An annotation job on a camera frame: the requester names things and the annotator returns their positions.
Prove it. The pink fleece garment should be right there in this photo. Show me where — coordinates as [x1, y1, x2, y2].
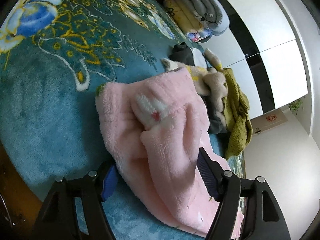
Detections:
[95, 68, 229, 237]

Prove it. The olive green knitted sweater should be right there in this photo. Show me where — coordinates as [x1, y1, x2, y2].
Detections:
[222, 68, 253, 159]

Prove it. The beige fleece garment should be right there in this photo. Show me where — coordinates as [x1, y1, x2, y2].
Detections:
[161, 48, 228, 113]

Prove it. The green potted plant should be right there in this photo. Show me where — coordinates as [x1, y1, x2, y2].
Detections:
[288, 99, 303, 115]

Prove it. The dark grey garment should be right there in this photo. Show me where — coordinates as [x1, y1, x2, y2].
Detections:
[169, 42, 207, 69]

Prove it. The white black sliding wardrobe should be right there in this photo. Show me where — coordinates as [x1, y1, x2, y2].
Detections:
[203, 0, 311, 119]

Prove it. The green floral bed blanket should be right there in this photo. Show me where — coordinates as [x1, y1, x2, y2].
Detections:
[0, 0, 247, 240]

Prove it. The yellow folded blanket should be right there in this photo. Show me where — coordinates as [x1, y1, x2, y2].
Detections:
[164, 0, 204, 35]

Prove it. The orange wooden bed frame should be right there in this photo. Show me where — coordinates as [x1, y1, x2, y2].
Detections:
[1, 146, 42, 239]

